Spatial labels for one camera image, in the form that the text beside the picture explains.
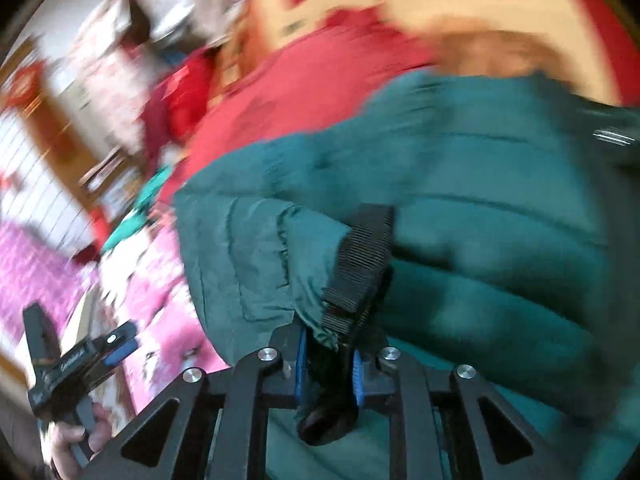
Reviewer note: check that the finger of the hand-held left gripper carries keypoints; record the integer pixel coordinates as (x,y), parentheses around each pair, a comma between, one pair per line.
(121,351)

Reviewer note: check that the yellow and red blanket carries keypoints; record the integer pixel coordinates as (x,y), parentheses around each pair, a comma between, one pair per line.
(450,5)

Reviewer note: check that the pink printed blanket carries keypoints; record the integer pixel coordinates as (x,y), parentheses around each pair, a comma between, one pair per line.
(150,300)

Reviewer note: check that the teal cloth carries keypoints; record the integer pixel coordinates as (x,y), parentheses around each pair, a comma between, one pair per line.
(132,215)

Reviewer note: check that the person's left hand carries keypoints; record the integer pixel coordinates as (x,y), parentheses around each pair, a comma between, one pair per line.
(67,442)

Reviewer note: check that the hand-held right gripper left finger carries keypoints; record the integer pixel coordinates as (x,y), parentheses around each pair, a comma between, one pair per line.
(301,360)

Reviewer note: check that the wooden frame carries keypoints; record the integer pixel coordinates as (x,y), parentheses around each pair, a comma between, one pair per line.
(65,125)

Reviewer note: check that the red garment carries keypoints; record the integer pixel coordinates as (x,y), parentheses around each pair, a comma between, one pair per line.
(300,90)

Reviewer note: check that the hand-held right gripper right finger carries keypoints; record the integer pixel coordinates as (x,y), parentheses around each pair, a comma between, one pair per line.
(357,380)

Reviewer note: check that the dark green padded jacket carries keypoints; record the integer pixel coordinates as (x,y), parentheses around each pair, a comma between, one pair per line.
(450,185)

